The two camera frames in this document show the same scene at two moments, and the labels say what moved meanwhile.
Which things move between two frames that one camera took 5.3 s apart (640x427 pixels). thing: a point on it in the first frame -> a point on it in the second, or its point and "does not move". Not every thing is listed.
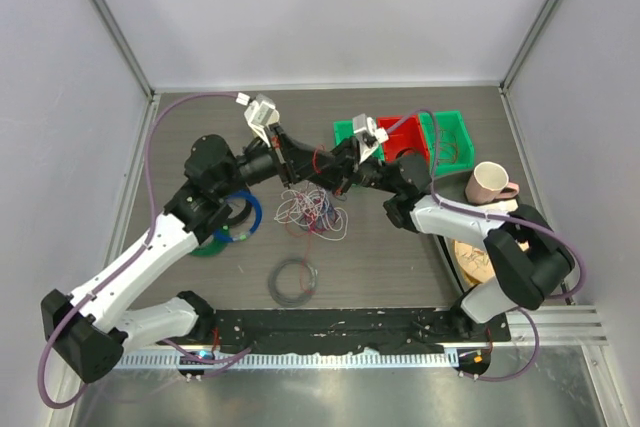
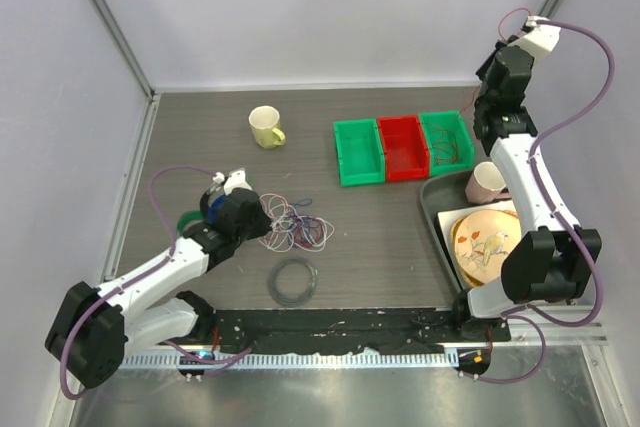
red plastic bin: (409, 136) does not move
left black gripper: (287, 151) -> (263, 224)
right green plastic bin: (456, 151) does not move
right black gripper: (343, 171) -> (482, 72)
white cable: (312, 209) -> (290, 229)
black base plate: (264, 330) does not move
